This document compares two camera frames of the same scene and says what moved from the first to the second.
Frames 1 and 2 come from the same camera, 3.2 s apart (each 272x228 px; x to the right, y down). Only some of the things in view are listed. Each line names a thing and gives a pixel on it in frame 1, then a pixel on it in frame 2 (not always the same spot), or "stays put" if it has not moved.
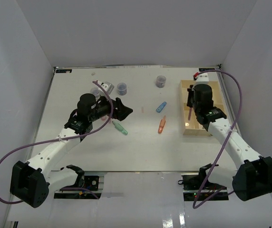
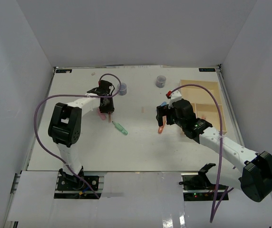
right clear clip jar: x=160 y=80 stays put
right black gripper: x=190 y=93 -> x=163 y=111
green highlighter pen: x=118 y=126 stays put
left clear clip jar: x=122 y=88 stays put
